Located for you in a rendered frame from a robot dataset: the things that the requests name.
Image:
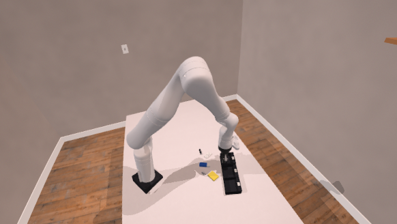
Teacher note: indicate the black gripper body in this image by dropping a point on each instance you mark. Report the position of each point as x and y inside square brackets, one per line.
[225, 151]

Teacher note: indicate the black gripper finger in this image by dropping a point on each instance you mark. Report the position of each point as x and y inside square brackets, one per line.
[224, 158]

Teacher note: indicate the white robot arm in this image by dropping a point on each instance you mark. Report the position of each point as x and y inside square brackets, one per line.
[197, 82]

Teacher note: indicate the white domino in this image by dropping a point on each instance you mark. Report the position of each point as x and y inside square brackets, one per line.
[208, 154]

